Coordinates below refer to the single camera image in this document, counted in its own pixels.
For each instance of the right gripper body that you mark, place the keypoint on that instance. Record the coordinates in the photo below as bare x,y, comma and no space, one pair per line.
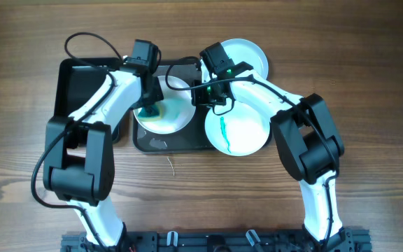
206,96

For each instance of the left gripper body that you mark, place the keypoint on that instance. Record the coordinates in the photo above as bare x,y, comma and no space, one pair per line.
148,96

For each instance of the blue and yellow sponge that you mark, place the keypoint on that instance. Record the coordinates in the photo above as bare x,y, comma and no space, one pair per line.
150,113

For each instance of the white plate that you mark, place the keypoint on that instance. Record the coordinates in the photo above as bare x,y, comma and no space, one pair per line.
237,131
176,111

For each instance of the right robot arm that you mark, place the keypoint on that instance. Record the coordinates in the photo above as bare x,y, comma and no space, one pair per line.
307,140

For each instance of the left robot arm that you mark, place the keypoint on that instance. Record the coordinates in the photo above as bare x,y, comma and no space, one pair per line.
78,162

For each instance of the dark grey serving tray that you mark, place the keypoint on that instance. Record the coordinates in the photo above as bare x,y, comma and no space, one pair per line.
189,139

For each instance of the black water tray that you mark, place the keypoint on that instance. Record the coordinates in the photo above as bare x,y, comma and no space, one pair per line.
76,84

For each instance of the light blue plate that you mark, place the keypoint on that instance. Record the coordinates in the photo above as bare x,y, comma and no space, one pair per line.
239,50

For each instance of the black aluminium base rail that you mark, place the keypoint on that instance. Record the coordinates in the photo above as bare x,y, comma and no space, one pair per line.
348,240

